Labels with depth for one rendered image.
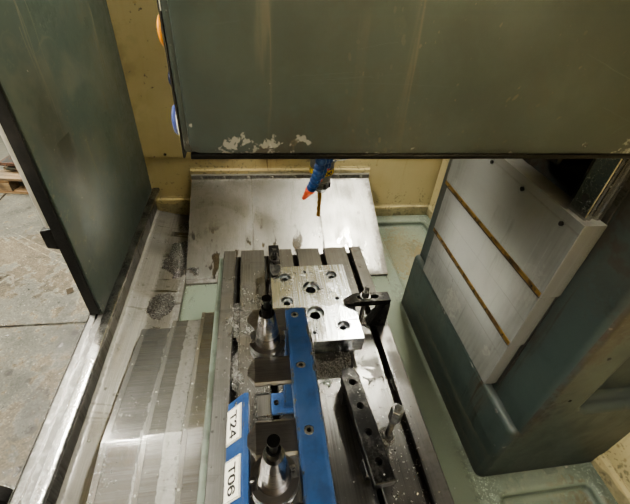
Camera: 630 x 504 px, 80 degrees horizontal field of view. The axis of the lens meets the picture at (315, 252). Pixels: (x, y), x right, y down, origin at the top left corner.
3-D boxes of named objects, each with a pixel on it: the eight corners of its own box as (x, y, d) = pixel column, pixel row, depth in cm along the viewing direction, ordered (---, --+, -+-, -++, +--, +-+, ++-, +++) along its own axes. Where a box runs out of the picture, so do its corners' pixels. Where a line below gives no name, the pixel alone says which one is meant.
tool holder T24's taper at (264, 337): (279, 349, 63) (279, 323, 59) (253, 349, 63) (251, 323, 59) (280, 329, 67) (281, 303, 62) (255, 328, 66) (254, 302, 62)
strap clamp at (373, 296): (341, 328, 109) (347, 292, 100) (339, 319, 112) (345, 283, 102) (384, 325, 111) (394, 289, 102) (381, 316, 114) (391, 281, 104)
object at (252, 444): (247, 462, 51) (247, 459, 50) (247, 424, 55) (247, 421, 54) (298, 456, 52) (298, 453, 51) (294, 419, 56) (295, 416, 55)
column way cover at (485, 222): (481, 389, 96) (583, 226, 64) (417, 267, 133) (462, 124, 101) (498, 387, 97) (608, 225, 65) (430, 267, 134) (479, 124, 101)
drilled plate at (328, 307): (275, 356, 96) (274, 344, 92) (270, 279, 118) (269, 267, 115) (362, 349, 99) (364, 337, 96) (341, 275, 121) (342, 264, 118)
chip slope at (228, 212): (180, 315, 145) (167, 265, 129) (198, 219, 196) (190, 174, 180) (398, 302, 158) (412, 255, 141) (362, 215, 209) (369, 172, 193)
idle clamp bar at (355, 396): (368, 497, 75) (373, 485, 71) (334, 383, 95) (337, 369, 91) (391, 491, 76) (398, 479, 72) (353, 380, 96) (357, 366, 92)
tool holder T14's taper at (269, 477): (295, 490, 47) (296, 468, 43) (260, 501, 46) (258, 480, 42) (286, 454, 50) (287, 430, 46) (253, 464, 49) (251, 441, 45)
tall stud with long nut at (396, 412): (383, 442, 84) (394, 413, 76) (379, 430, 86) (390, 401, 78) (394, 441, 85) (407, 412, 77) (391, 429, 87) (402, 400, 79)
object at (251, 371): (247, 388, 59) (247, 386, 59) (247, 360, 63) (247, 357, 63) (291, 384, 60) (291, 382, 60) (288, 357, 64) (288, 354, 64)
